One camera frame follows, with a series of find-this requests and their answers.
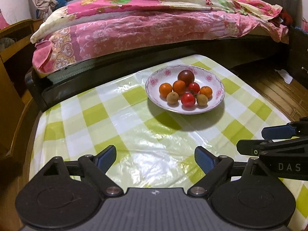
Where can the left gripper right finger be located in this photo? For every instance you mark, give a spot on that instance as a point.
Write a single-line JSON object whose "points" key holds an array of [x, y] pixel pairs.
{"points": [[217, 172]]}

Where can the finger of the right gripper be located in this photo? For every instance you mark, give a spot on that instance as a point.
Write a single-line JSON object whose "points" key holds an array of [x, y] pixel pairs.
{"points": [[254, 147], [287, 131]]}

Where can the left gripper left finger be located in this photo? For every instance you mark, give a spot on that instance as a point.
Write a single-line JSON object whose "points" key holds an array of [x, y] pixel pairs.
{"points": [[94, 169]]}

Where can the brown longan fruit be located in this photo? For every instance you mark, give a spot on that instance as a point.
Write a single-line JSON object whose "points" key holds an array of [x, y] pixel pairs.
{"points": [[202, 100], [172, 98]]}

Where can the small orange tangerine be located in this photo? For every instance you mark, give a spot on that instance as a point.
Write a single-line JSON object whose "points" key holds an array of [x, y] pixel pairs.
{"points": [[207, 91]]}

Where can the red cherry tomato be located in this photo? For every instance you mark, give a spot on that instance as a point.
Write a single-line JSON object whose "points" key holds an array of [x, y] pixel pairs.
{"points": [[194, 88], [188, 100]]}

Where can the green checkered tablecloth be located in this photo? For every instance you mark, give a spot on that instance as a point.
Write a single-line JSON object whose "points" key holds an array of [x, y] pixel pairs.
{"points": [[155, 146]]}

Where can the red cherry tomato in plate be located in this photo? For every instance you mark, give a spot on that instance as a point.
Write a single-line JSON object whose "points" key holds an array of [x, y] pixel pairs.
{"points": [[194, 88]]}

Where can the orange tangerine in plate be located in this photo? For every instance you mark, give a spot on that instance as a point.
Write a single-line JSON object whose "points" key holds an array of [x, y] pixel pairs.
{"points": [[179, 87]]}

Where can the dark purple tomato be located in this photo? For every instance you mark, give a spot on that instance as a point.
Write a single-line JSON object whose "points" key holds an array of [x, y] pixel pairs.
{"points": [[186, 76]]}

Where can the white floral plate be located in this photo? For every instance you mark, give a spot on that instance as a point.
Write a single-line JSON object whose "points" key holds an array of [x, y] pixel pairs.
{"points": [[154, 93]]}

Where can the pink floral quilt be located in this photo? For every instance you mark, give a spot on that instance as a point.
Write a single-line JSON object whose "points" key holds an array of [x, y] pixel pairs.
{"points": [[73, 44]]}

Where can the wooden cabinet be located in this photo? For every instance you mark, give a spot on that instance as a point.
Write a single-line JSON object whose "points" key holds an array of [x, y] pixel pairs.
{"points": [[16, 60]]}

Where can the cream pink floral blanket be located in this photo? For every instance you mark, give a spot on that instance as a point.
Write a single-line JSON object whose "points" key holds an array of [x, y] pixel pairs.
{"points": [[82, 11]]}

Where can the beige curtain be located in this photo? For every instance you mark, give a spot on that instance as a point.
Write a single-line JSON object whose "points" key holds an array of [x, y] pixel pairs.
{"points": [[44, 7]]}

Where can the dark bed frame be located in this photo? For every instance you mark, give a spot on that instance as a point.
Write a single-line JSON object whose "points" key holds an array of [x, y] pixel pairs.
{"points": [[250, 52]]}

